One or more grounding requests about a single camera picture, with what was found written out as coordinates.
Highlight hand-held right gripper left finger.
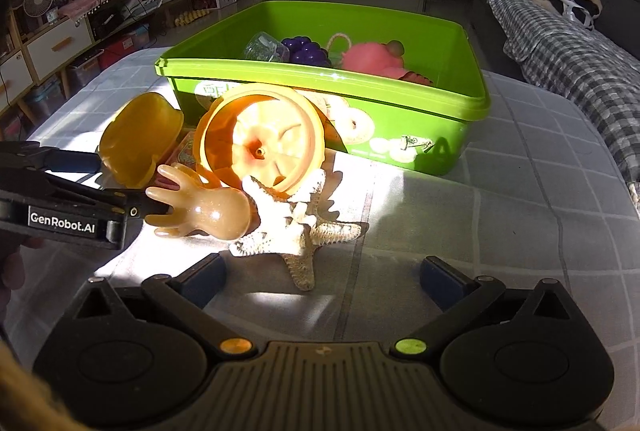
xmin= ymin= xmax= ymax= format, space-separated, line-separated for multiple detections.
xmin=75 ymin=253 xmax=257 ymax=360

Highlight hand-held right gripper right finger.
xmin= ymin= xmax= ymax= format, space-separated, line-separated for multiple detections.
xmin=389 ymin=255 xmax=577 ymax=360

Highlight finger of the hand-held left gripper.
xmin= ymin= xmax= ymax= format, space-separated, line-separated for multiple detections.
xmin=27 ymin=170 xmax=171 ymax=219
xmin=0 ymin=140 xmax=102 ymax=176

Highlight amber toy octopus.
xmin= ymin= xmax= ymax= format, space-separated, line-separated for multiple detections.
xmin=144 ymin=163 xmax=254 ymax=242

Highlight clear plastic cup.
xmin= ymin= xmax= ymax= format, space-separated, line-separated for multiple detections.
xmin=243 ymin=30 xmax=291 ymax=63

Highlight dark red toy piece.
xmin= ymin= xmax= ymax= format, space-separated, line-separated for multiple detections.
xmin=399 ymin=70 xmax=435 ymax=87

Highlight purple toy grapes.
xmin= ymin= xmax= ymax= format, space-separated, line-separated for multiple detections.
xmin=280 ymin=36 xmax=332 ymax=67

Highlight green plastic bin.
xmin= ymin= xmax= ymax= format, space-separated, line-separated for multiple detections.
xmin=154 ymin=0 xmax=492 ymax=176

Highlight pink rubber toy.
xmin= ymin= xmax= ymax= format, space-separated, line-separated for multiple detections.
xmin=327 ymin=33 xmax=409 ymax=80

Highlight person's left forearm fuzzy sleeve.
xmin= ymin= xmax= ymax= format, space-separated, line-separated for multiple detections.
xmin=0 ymin=340 xmax=68 ymax=431

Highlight person's left hand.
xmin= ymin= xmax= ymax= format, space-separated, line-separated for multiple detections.
xmin=0 ymin=234 xmax=47 ymax=328

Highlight red patterned packet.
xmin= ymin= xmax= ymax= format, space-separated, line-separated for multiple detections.
xmin=167 ymin=130 xmax=201 ymax=167

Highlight yellow plastic sand mould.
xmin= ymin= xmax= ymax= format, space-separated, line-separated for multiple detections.
xmin=98 ymin=92 xmax=184 ymax=190

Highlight grey checked tablecloth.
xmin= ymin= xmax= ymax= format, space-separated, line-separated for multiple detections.
xmin=10 ymin=46 xmax=640 ymax=431

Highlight pale dried starfish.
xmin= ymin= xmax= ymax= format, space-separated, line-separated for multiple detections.
xmin=228 ymin=168 xmax=371 ymax=292

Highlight white wooden media cabinet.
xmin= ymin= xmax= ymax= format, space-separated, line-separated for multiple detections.
xmin=0 ymin=0 xmax=245 ymax=123

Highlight orange round sand mould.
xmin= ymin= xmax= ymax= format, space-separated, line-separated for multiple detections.
xmin=193 ymin=82 xmax=327 ymax=202

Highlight small white desk fan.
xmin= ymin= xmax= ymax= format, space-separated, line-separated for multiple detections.
xmin=23 ymin=0 xmax=54 ymax=25

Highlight row of yellow toy ducks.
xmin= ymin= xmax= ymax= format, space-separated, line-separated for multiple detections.
xmin=172 ymin=8 xmax=211 ymax=28

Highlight grey plaid blanket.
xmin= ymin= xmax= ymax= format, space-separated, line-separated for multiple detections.
xmin=472 ymin=0 xmax=640 ymax=183

